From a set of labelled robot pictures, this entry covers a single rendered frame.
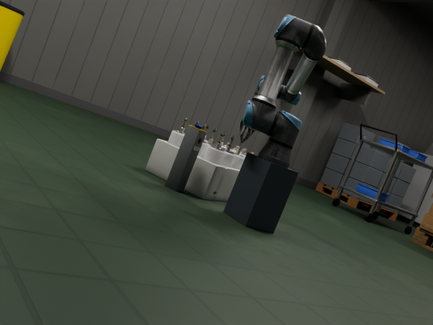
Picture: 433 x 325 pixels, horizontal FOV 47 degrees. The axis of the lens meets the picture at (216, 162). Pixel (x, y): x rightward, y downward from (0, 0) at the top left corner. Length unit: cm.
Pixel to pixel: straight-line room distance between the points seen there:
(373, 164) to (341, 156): 49
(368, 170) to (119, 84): 334
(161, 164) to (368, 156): 446
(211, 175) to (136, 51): 307
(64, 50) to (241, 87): 215
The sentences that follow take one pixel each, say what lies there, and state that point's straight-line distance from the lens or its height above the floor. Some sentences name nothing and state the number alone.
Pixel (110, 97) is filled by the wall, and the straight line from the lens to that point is 526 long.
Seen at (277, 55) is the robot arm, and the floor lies 75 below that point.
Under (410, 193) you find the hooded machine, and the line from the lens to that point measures 844.
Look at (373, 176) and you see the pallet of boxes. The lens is 678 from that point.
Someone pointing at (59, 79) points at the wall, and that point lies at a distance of 507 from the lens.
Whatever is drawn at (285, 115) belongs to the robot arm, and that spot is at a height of 51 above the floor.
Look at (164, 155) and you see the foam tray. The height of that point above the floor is 11.
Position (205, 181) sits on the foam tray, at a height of 9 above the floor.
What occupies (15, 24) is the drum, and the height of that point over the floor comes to 50.
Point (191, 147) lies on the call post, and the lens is 234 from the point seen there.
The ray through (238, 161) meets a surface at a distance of 267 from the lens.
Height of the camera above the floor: 38
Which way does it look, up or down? 4 degrees down
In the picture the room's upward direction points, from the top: 22 degrees clockwise
